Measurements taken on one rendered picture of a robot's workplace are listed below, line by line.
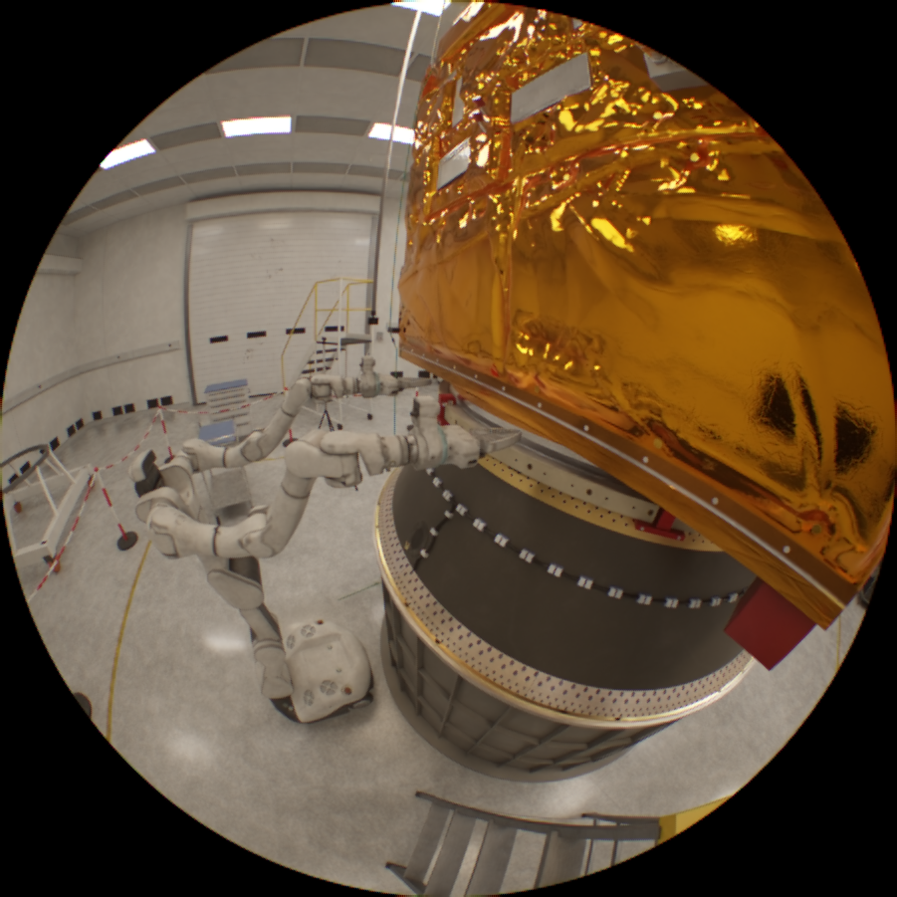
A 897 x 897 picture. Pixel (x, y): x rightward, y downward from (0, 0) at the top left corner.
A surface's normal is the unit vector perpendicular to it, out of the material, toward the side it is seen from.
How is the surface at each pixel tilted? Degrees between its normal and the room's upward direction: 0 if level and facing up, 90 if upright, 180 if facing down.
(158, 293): 90
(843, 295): 89
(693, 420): 91
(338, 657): 1
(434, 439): 59
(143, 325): 90
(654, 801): 0
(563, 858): 0
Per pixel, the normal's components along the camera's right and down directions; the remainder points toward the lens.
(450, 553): -0.68, -0.26
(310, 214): 0.45, 0.40
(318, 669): 0.08, -0.90
